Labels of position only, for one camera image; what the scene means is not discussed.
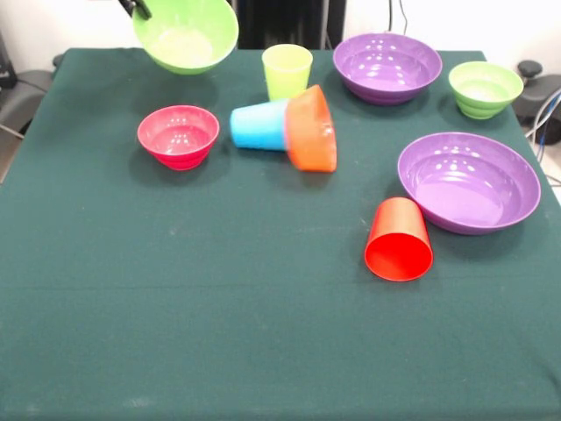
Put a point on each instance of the black chair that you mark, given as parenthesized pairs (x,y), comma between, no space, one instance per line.
(22,98)
(541,94)

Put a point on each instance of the dark green tablecloth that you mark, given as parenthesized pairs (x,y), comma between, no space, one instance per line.
(263,329)

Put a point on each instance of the large green bowl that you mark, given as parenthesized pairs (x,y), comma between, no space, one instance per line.
(188,39)

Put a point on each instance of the yellow-green cup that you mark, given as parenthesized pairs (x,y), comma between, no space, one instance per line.
(285,74)

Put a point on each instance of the small green bowl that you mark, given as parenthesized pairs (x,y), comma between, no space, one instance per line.
(484,94)

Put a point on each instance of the blue cup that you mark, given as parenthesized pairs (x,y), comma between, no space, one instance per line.
(258,127)

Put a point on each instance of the red cup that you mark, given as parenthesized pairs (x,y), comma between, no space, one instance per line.
(399,259)

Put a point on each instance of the orange bowl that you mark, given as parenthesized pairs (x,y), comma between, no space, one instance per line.
(311,136)

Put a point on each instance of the pink bowl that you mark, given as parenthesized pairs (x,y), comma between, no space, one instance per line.
(179,149)

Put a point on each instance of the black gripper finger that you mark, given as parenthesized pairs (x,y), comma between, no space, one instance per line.
(128,6)
(143,9)

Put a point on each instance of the purple bowl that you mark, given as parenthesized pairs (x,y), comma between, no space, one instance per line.
(469,188)
(385,66)

